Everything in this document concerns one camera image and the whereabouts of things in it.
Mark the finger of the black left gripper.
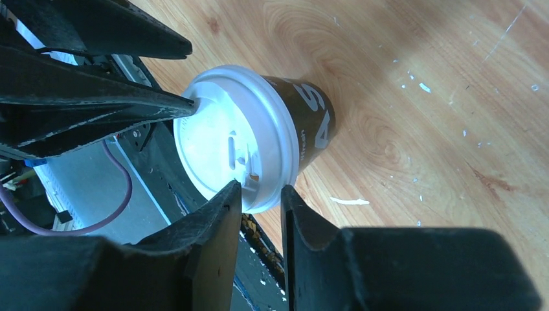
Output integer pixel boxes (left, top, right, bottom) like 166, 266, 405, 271
4, 0, 192, 60
1, 45, 197, 159

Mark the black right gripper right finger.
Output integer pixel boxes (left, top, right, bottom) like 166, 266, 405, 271
281, 185, 543, 310

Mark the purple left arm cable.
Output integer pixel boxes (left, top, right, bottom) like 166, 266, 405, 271
0, 139, 134, 238

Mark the brown cup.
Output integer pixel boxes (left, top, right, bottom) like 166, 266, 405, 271
264, 76, 336, 172

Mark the white coffee cup lid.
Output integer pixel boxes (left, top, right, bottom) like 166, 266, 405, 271
174, 65, 298, 214

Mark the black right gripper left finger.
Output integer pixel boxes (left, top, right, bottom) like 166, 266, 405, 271
1, 181, 241, 310

